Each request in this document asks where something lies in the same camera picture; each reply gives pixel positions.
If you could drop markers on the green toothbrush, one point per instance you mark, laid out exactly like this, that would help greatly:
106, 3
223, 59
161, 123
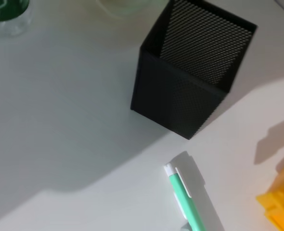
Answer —
180, 187

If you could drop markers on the green glass fruit plate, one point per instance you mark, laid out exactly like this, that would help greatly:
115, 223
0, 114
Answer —
122, 7

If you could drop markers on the clear green-label water bottle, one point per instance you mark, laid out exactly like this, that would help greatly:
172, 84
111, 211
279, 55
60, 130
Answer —
7, 9

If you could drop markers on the black mesh pen holder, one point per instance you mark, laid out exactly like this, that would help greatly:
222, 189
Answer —
175, 101

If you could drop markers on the yellow plastic bin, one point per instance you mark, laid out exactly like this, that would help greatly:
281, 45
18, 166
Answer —
281, 204

